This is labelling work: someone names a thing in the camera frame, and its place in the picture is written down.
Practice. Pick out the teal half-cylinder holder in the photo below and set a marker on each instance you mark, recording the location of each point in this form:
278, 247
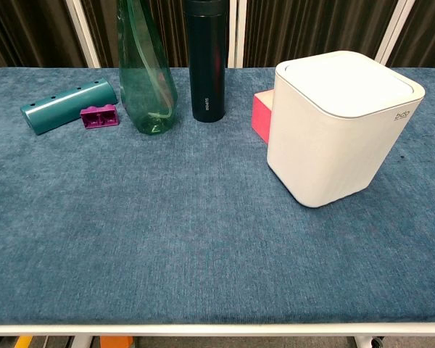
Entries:
63, 103

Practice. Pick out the pink sponge block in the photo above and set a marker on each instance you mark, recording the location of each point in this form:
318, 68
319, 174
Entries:
262, 112

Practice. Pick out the green transparent spray bottle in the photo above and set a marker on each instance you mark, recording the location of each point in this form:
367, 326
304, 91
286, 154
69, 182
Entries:
148, 83

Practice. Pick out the orange box under table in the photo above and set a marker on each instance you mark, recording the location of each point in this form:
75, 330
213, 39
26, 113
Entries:
116, 341

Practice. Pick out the purple toy building brick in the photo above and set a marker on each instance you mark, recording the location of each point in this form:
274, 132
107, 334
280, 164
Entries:
99, 117

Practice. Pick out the blue table cloth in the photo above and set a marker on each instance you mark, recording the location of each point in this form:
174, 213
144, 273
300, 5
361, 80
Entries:
166, 224

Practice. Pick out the white plastic trash bin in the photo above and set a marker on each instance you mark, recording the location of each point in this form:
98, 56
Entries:
326, 137

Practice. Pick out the dark navy thermos bottle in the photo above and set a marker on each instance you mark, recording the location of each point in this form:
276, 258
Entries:
207, 65

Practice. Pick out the white screen frame post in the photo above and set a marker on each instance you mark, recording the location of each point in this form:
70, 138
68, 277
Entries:
82, 32
393, 30
236, 32

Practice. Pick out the white table frame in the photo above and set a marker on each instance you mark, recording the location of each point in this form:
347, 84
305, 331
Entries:
217, 329

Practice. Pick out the dark brown curtain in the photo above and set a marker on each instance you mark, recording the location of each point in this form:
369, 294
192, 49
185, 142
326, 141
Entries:
29, 32

